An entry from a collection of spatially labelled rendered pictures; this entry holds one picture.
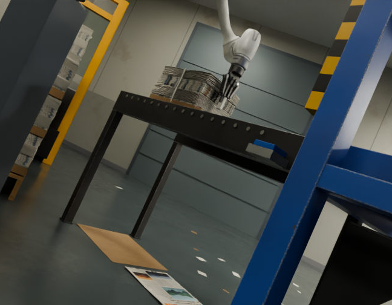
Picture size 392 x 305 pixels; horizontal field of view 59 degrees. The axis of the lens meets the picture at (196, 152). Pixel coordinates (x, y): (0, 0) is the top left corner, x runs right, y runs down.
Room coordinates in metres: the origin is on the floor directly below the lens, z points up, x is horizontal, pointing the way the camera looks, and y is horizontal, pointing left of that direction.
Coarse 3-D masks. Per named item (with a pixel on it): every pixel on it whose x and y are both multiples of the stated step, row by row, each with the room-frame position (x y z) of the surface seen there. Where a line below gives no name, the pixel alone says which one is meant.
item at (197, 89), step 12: (192, 72) 1.79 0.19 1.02; (204, 72) 1.73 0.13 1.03; (192, 84) 1.76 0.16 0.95; (204, 84) 1.70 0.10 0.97; (216, 84) 1.74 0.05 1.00; (180, 96) 1.78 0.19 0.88; (192, 96) 1.72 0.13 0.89; (204, 96) 1.73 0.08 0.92; (216, 96) 1.78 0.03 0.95; (204, 108) 1.76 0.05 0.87; (216, 108) 1.81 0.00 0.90; (228, 108) 1.87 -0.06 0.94
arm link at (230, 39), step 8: (216, 0) 1.74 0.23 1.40; (224, 0) 1.72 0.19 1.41; (224, 8) 1.75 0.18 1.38; (224, 16) 1.79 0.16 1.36; (224, 24) 1.82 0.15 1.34; (224, 32) 1.85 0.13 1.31; (232, 32) 1.86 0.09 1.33; (224, 40) 1.87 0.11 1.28; (232, 40) 1.84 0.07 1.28; (224, 48) 1.88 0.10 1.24; (224, 56) 1.93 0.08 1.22; (232, 56) 1.85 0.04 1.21
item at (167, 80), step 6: (168, 66) 1.93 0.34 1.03; (162, 72) 1.95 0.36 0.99; (168, 72) 1.92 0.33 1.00; (174, 72) 1.88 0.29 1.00; (180, 72) 1.85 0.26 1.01; (162, 78) 1.93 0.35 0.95; (168, 78) 1.90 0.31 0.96; (174, 78) 1.87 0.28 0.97; (156, 84) 1.94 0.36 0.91; (162, 84) 1.91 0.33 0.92; (168, 84) 1.88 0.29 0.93; (174, 84) 1.85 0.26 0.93; (156, 90) 1.93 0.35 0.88; (162, 90) 1.89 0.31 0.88; (168, 90) 1.86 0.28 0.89; (162, 96) 1.88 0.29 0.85; (168, 96) 1.85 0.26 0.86
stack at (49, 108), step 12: (72, 60) 1.87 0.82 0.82; (60, 72) 1.87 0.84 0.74; (72, 72) 1.89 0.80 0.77; (60, 84) 1.88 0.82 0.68; (48, 96) 1.87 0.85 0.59; (48, 108) 1.88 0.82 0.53; (36, 120) 1.87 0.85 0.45; (48, 120) 1.89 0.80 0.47; (24, 144) 1.86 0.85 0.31; (36, 144) 1.89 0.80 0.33; (24, 156) 1.88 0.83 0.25; (12, 192) 1.88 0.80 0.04
